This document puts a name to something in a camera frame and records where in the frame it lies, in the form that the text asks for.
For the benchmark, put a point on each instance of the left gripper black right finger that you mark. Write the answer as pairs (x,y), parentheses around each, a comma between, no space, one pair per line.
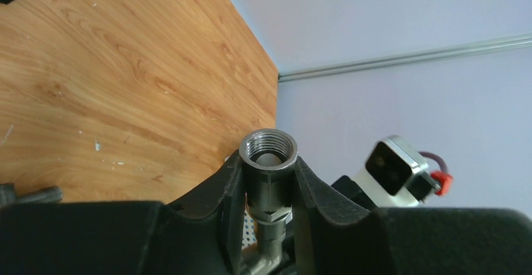
(334,235)

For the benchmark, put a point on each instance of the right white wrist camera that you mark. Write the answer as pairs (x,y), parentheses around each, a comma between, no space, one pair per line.
(396,175)

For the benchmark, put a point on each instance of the white plastic basket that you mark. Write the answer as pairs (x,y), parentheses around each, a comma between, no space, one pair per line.
(248,235)

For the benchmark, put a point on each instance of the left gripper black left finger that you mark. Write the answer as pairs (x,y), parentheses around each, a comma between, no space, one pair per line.
(199,233)

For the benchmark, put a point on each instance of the grey faucet with lever handle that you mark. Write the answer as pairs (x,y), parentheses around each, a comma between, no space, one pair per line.
(273,253)

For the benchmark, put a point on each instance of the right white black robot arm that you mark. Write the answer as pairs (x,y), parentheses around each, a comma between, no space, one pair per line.
(351,190)

